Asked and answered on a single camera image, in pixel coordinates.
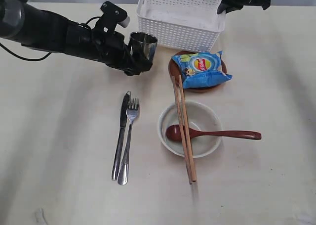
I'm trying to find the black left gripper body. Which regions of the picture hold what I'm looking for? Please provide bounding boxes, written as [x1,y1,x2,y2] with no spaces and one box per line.
[66,26,128,69]

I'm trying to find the silver metal spoon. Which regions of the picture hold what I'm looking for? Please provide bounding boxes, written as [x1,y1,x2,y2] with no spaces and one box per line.
[129,32,158,62]

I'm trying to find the brown round wooden plate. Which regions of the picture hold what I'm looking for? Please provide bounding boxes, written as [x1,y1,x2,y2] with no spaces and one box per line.
[168,50,228,93]

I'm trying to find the wooden chopstick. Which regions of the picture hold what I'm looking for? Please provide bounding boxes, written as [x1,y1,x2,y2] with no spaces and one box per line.
[171,76,193,184]
[178,75,197,182]

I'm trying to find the silver fork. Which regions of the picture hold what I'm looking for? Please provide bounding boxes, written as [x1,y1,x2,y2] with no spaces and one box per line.
[117,98,140,185]

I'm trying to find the white perforated plastic basket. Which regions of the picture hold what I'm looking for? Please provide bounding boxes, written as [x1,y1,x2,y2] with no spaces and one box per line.
[136,0,226,52]

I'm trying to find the blue chips bag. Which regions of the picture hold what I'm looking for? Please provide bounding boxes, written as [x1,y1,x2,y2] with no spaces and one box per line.
[172,51,233,89]

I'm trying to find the brown wooden spoon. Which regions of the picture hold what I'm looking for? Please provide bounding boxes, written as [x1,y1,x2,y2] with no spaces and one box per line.
[165,125,262,141]

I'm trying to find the silver table knife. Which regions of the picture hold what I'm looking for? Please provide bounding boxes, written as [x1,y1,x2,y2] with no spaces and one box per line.
[111,91,131,180]

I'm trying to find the grey-green ceramic bowl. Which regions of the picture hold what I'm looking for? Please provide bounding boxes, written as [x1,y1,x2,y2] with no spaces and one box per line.
[158,101,223,158]

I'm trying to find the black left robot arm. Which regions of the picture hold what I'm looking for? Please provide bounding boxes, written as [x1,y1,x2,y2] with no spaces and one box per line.
[0,0,158,76]

